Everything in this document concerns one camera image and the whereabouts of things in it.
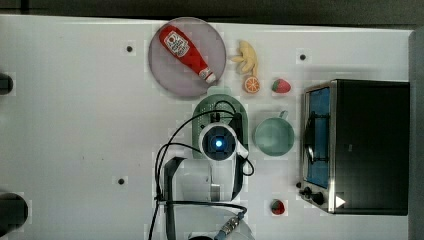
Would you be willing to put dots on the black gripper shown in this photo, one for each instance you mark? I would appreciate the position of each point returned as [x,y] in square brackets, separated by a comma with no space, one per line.
[237,121]

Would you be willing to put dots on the green plastic strainer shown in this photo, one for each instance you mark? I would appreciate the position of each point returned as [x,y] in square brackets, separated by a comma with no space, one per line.
[219,100]

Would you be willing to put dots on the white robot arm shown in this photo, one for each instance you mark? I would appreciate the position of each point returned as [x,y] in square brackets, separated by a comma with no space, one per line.
[198,191]

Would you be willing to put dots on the green plastic cup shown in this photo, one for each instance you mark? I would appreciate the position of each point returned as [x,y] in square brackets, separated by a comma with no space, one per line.
[274,136]

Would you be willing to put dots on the orange slice toy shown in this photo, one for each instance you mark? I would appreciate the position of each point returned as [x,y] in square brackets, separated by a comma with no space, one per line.
[251,85]

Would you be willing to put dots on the red strawberry toy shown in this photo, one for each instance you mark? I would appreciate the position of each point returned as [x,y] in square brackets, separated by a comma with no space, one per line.
[281,86]
[277,207]

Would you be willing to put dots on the yellow plush banana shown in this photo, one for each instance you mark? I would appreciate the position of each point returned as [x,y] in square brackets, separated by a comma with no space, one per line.
[247,58]

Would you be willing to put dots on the grey round plate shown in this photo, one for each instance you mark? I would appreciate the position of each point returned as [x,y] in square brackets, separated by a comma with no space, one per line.
[176,77]

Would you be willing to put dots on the red plush ketchup bottle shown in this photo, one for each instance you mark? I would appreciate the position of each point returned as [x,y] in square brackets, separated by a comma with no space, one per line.
[180,46]

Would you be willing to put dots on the silver toaster oven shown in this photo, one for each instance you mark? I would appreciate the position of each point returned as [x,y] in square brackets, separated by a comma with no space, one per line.
[355,147]

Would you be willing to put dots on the black round object upper left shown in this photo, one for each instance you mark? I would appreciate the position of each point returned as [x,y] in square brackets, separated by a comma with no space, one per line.
[6,84]

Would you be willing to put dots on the black round object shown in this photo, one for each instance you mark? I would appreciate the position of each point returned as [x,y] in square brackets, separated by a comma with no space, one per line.
[6,84]
[14,212]

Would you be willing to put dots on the black round object lower left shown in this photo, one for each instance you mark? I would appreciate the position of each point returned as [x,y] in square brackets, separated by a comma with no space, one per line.
[14,212]

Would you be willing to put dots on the metal cable connector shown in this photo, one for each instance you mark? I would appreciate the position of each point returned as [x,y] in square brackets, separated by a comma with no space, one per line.
[229,226]

